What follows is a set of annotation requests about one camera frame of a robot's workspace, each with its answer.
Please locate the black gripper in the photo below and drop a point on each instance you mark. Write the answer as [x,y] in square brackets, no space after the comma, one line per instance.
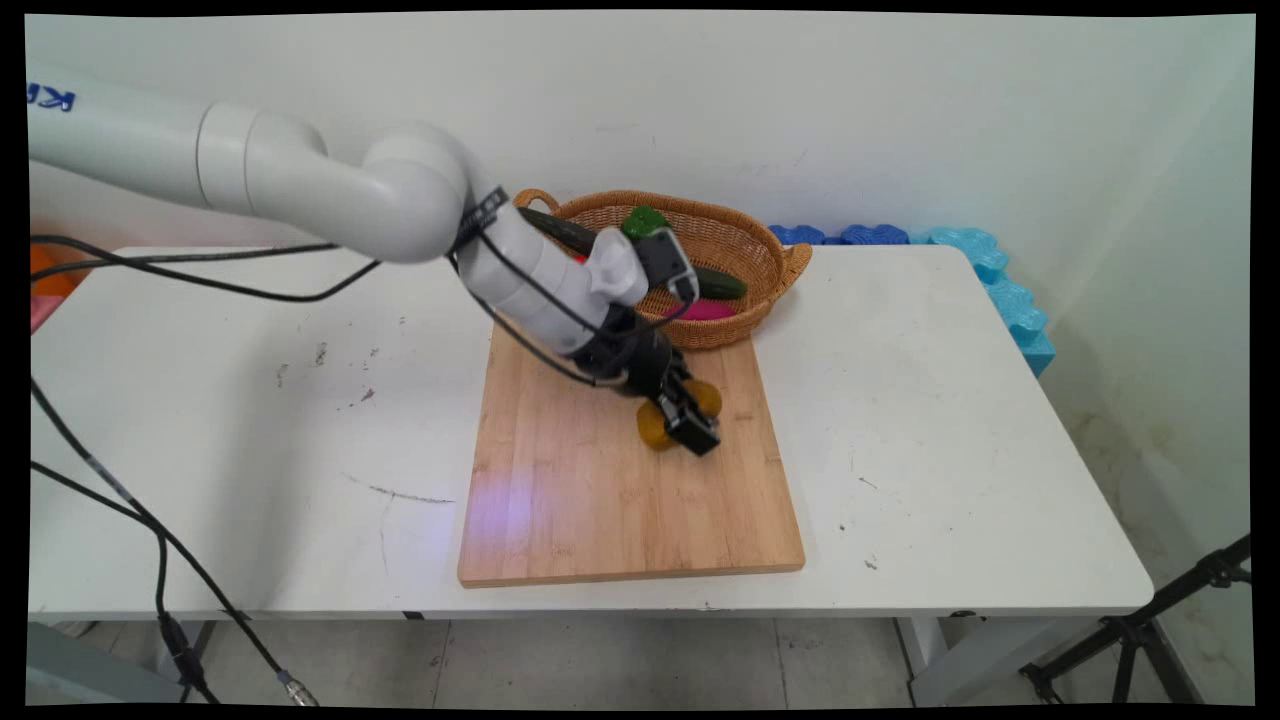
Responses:
[635,360]

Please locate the brown toy potato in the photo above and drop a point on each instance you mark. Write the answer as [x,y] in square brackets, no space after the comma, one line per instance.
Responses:
[652,428]

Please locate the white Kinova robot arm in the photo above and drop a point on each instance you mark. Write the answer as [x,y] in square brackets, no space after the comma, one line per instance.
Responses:
[300,180]

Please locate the magenta toy vegetable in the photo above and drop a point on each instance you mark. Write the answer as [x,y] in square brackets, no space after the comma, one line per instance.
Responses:
[712,311]

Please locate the wooden cutting board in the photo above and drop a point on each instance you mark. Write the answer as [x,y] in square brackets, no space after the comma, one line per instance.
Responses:
[600,500]

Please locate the woven wicker basket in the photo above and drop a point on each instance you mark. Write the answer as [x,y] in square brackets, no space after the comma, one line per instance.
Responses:
[740,250]

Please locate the green toy bell pepper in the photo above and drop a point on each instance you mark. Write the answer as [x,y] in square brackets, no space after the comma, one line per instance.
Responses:
[645,220]

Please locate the dark blue foam piece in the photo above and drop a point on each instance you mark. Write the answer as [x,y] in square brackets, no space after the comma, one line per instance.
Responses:
[875,235]
[797,236]

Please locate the dark green toy cucumber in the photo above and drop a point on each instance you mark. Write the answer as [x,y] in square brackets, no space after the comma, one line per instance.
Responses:
[560,232]

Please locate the light blue foam piece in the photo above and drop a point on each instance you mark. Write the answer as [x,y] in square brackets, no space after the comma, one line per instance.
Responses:
[1015,305]

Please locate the white table leg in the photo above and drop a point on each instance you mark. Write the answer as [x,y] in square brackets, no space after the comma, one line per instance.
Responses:
[200,640]
[950,665]

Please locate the black tripod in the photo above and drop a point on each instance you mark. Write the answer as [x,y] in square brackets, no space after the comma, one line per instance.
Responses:
[1130,635]

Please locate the orange object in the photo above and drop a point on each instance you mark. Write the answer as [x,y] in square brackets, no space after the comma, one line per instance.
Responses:
[50,275]

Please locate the pink object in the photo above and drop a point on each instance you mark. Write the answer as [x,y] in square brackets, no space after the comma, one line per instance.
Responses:
[42,312]

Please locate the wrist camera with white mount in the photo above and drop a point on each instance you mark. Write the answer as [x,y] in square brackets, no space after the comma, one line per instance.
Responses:
[640,265]

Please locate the grey metal base frame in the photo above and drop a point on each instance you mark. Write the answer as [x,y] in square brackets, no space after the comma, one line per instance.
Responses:
[80,665]

